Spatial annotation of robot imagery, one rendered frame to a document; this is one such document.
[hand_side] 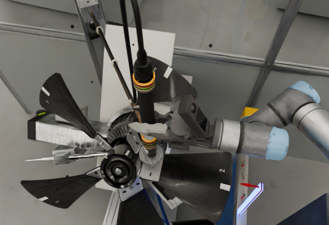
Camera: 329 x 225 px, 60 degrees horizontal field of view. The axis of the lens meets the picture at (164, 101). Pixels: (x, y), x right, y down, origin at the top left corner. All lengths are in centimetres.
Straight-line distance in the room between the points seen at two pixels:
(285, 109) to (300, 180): 166
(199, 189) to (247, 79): 83
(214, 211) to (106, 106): 56
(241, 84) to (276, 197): 98
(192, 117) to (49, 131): 69
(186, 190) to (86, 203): 135
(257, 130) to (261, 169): 167
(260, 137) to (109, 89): 66
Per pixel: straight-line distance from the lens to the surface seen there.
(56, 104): 98
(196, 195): 95
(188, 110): 58
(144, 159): 84
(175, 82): 81
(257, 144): 67
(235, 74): 159
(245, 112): 122
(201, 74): 161
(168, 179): 94
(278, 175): 236
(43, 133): 117
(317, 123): 72
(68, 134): 112
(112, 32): 110
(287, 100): 78
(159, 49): 106
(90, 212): 218
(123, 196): 100
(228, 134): 66
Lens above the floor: 207
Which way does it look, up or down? 56 degrees down
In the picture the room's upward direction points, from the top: straight up
